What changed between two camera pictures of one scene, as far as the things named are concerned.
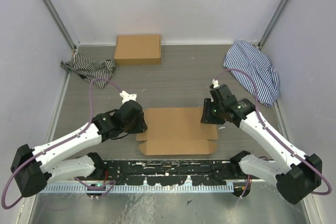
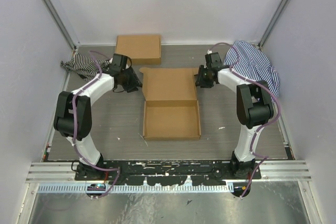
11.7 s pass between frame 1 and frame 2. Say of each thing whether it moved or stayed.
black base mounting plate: stayed
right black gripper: moved
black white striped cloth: stayed
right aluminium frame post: stayed
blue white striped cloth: stayed
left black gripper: moved
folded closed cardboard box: stayed
